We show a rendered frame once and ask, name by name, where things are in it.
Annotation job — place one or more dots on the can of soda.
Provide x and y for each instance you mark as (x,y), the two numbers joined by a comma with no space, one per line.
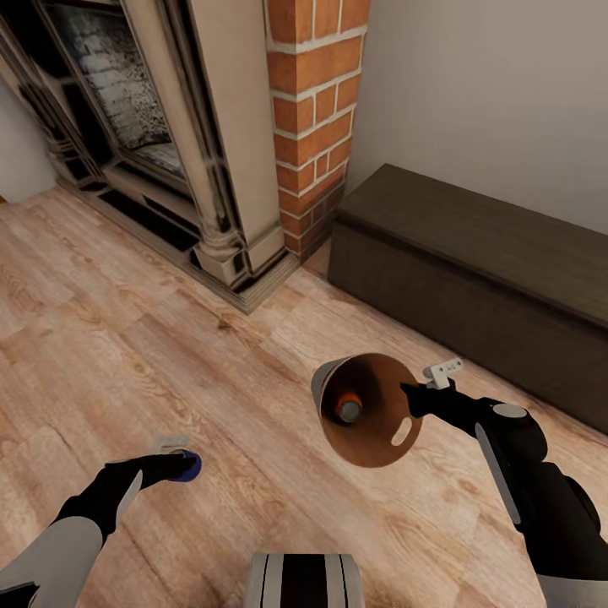
(194,471)
(344,402)

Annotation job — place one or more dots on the cabinet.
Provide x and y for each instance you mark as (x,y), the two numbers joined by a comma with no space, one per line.
(520,293)

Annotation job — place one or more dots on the trash can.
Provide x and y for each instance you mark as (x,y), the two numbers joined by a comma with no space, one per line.
(375,379)

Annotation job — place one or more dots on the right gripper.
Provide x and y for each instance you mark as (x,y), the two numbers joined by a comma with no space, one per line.
(424,401)

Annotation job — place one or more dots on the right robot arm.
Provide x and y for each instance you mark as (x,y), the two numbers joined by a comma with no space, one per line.
(560,523)

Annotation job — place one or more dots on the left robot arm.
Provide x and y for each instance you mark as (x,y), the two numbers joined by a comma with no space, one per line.
(53,569)

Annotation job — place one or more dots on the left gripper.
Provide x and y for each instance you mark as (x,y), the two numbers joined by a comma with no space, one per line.
(170,466)

